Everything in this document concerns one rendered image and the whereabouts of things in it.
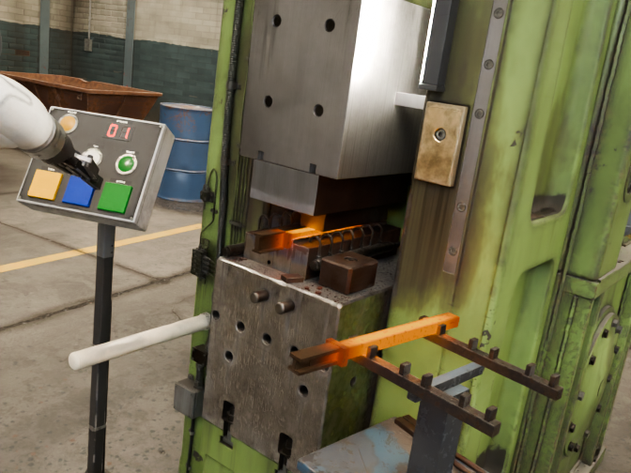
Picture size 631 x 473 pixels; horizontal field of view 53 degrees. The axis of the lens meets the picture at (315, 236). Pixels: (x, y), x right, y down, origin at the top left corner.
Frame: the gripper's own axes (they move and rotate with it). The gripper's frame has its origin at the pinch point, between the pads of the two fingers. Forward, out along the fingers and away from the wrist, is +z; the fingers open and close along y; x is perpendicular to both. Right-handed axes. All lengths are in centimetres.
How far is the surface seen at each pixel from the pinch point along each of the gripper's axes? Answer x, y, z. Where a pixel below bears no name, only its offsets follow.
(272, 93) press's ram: 27.1, 38.5, -3.2
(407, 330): -22, 79, -10
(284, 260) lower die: -7.8, 47.2, 12.2
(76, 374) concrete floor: -48, -57, 131
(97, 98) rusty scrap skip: 237, -317, 473
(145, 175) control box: 7.2, 5.8, 13.2
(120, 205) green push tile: -1.8, 2.2, 12.5
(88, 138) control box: 14.8, -12.9, 13.2
